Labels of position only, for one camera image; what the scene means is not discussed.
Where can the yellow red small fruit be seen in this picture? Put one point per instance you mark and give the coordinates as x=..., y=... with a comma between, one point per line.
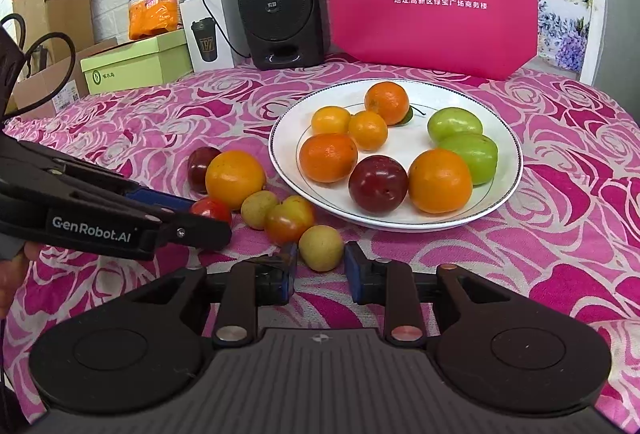
x=288, y=220

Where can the white ceramic plate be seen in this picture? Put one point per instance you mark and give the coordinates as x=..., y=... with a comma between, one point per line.
x=404, y=143

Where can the small yellow orange tangerine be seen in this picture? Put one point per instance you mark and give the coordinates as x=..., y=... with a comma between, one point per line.
x=330, y=120

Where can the orange tangerine with leaf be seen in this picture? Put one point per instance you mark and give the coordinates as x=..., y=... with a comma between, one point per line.
x=390, y=101

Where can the white cup box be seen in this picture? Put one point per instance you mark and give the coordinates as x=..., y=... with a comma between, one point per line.
x=214, y=34

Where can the cardboard box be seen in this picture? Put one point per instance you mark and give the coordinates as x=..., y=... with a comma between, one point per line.
x=60, y=32

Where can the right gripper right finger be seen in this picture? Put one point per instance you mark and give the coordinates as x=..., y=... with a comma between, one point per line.
x=367, y=278

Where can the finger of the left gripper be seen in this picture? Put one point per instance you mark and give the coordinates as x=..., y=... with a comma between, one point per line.
x=187, y=229
x=160, y=199

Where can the green shoe box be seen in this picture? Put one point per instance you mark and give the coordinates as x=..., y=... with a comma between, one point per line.
x=149, y=62

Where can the dark red plum front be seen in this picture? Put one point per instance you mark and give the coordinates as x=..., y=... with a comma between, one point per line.
x=378, y=184

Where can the pink rose tablecloth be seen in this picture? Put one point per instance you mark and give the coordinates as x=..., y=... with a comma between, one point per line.
x=568, y=237

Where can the dark red plum back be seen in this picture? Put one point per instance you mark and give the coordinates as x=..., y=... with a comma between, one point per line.
x=198, y=163

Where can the dark orange tangerine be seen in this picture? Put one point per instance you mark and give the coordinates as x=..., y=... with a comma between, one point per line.
x=328, y=158

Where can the orange on plate right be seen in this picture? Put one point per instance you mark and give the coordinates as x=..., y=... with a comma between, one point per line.
x=439, y=182

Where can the dark red plum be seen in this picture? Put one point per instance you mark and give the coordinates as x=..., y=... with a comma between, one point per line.
x=378, y=184
x=198, y=163

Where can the pale yellow small fruit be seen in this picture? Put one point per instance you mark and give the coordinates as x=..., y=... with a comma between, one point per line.
x=321, y=248

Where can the yellow green small fruit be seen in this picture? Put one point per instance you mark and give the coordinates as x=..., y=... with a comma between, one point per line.
x=255, y=208

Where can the large orange on cloth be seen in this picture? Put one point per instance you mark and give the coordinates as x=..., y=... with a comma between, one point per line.
x=233, y=176

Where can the large green tomato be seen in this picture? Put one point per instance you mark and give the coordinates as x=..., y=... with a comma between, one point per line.
x=479, y=153

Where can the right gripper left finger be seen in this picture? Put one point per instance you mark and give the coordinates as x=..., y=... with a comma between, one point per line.
x=262, y=280

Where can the small red tomato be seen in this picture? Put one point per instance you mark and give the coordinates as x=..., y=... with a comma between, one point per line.
x=212, y=208

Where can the person left hand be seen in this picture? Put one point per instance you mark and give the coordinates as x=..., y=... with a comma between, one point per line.
x=13, y=273

